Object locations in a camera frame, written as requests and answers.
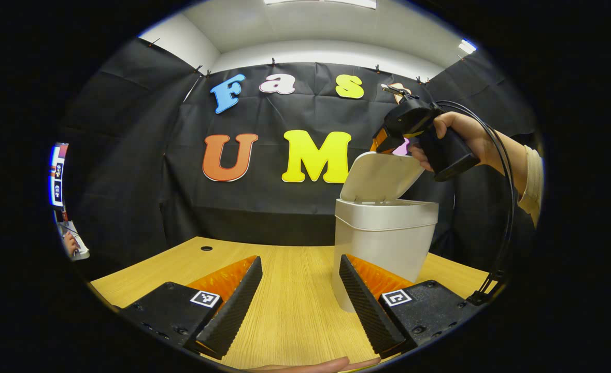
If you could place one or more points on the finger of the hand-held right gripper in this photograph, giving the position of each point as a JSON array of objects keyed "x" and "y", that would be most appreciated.
[{"x": 380, "y": 141}]

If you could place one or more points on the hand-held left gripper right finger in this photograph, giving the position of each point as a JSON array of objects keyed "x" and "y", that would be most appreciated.
[{"x": 370, "y": 311}]

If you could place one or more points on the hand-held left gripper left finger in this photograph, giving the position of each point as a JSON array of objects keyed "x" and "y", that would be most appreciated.
[{"x": 230, "y": 316}]

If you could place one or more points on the white desktop garbage bin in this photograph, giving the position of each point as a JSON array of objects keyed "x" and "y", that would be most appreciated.
[{"x": 383, "y": 243}]

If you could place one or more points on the wooden desktop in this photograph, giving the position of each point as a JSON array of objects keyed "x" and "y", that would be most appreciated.
[{"x": 295, "y": 300}]

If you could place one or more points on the small ceiling light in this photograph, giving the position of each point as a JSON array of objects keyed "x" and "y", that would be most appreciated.
[{"x": 467, "y": 46}]

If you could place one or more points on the black backdrop cloth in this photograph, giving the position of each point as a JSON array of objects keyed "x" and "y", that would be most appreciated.
[{"x": 264, "y": 202}]

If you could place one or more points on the long ceiling light panel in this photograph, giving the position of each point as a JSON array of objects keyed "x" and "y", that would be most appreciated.
[{"x": 326, "y": 2}]

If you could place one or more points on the white paper sheet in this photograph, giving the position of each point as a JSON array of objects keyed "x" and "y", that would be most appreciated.
[{"x": 81, "y": 248}]

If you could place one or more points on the computer monitor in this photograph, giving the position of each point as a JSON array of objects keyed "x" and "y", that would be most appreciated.
[{"x": 58, "y": 176}]

